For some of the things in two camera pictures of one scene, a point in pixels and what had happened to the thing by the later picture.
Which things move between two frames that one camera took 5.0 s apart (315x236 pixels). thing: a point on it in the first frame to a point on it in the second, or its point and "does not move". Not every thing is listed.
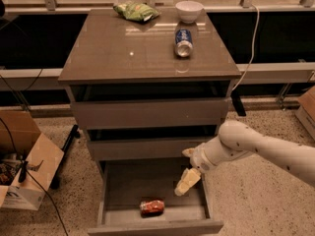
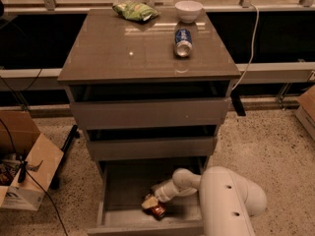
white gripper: x=199 y=159 to x=159 y=195
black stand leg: x=74 y=133 does not move
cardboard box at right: x=305 y=112 does not move
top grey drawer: x=152 y=113 does not move
